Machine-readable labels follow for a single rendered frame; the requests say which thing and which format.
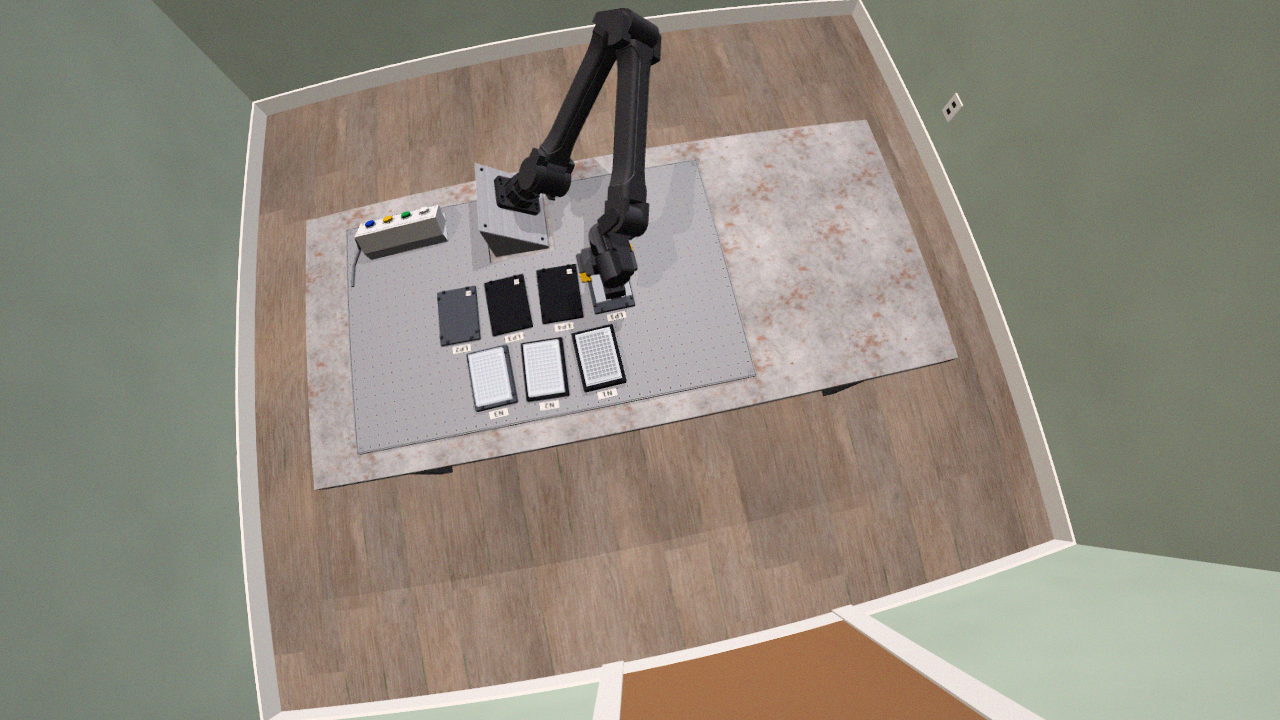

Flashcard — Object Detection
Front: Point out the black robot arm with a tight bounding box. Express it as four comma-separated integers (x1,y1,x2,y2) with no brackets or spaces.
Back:
494,8,660,301

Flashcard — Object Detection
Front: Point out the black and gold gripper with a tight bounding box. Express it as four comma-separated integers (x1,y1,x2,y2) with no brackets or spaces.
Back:
576,243,637,283

